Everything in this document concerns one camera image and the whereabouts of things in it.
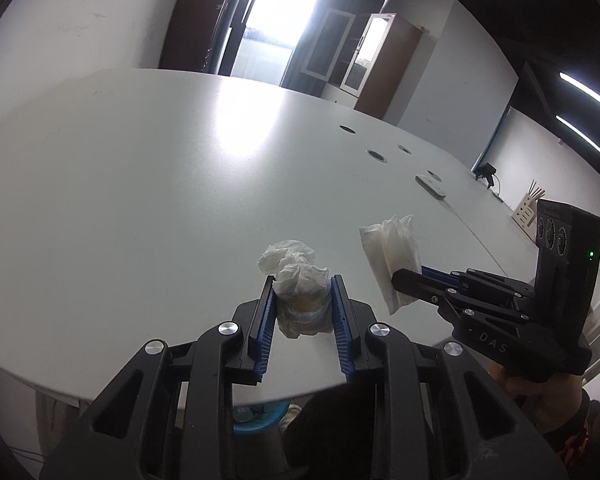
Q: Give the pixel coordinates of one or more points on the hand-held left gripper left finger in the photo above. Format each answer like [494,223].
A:
[265,330]

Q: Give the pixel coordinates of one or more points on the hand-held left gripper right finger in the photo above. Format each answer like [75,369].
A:
[341,330]

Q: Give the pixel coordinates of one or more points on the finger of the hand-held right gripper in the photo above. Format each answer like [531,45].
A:
[435,272]
[415,284]

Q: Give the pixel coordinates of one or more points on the white paper napkin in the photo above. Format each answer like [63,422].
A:
[387,255]

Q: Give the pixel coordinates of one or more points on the white tissue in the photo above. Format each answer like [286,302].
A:
[295,280]

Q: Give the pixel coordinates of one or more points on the blue plastic basket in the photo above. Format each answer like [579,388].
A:
[250,428]

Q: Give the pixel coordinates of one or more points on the person's right forearm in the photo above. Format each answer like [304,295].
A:
[597,435]

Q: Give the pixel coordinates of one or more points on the person's right hand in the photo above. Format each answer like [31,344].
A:
[545,400]

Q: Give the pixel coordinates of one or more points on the white remote control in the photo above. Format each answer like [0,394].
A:
[430,186]

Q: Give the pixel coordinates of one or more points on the wooden rack with sticks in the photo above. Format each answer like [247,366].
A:
[525,212]

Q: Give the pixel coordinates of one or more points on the person's right leg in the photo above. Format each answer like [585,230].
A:
[325,440]

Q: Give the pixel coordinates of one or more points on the black webcam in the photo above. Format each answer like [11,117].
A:
[486,171]

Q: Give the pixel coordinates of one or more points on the white table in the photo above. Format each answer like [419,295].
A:
[130,210]

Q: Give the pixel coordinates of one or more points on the ceiling strip light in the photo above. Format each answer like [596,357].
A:
[587,91]
[580,135]

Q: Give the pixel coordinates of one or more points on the brown cabinet with glass doors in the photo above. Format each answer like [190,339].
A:
[397,70]

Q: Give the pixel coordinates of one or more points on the bright dark-framed window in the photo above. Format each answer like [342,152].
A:
[275,35]

